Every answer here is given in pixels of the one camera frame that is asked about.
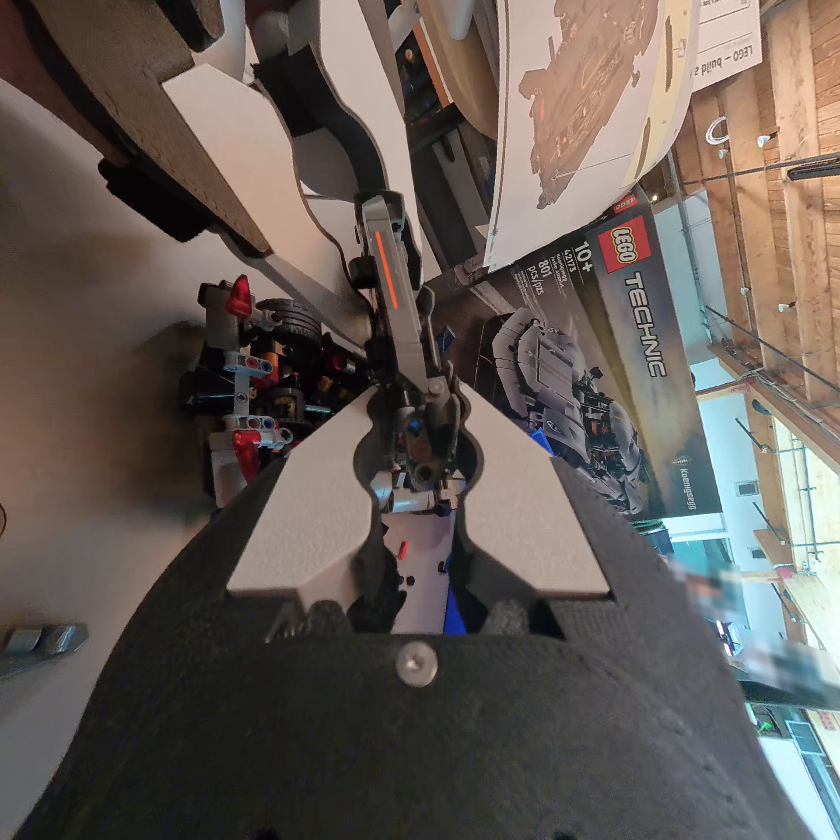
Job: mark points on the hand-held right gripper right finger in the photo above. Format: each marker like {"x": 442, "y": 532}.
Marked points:
{"x": 538, "y": 531}

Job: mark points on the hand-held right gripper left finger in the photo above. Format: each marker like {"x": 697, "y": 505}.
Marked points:
{"x": 302, "y": 525}

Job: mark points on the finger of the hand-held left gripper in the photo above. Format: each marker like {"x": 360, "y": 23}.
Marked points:
{"x": 374, "y": 85}
{"x": 229, "y": 144}

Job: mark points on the grey lego car model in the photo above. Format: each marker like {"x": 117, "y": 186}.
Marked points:
{"x": 226, "y": 479}

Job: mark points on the grey lego door assembly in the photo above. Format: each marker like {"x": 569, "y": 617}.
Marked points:
{"x": 400, "y": 315}

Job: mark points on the grey curved lego piece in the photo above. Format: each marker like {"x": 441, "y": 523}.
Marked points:
{"x": 46, "y": 646}

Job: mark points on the round wooden disc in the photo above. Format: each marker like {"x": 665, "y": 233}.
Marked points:
{"x": 459, "y": 85}

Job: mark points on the black metal rack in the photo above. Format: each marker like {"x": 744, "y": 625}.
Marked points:
{"x": 453, "y": 197}

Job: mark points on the cardboard car model box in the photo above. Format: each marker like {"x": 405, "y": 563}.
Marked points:
{"x": 630, "y": 394}

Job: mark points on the printed instruction sheet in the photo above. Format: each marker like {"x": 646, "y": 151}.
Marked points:
{"x": 525, "y": 164}

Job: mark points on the white printed paper sheet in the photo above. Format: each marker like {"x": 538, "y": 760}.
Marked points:
{"x": 728, "y": 39}

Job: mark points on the black ceiling light bar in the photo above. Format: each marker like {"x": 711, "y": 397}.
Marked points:
{"x": 817, "y": 172}

